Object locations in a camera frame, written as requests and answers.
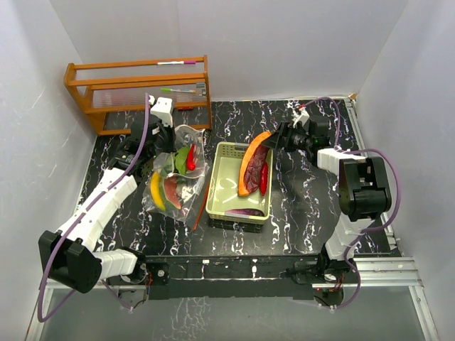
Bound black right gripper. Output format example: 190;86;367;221
261;121;313;153

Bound red toy chili pepper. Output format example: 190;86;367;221
186;144;196;171
259;161;269;196

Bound green toy leaf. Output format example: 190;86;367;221
173;146;190;175

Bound clear bag of white discs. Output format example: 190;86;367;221
153;124;209;180

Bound dark red toy sweet potato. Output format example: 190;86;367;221
244;145;269;195

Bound yellow toy banana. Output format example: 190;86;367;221
150;172;166;211

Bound red watermelon slice toy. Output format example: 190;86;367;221
161;177;181;210

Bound pale green perforated basket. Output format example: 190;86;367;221
205;141;274;225

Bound purple toy eggplant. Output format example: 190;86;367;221
225;208;264;217

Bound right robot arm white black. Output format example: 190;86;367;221
262;117;392;284

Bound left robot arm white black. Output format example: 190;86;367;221
38;114;175;293

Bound green marker pen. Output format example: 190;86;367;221
160;87;196;94

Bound wooden shelf rack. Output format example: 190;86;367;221
63;55;213;136

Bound pink white marker pen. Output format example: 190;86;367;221
156;60;197;66

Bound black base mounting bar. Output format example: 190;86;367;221
108;255;356;300

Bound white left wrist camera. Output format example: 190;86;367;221
149;95;173;127

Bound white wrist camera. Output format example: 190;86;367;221
292;108;309;128
149;95;173;127

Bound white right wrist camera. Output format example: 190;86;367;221
292;108;309;128

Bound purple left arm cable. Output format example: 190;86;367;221
36;92;152;324

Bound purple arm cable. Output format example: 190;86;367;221
298;96;403;310
36;92;152;324

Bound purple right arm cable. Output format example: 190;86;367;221
298;96;403;310

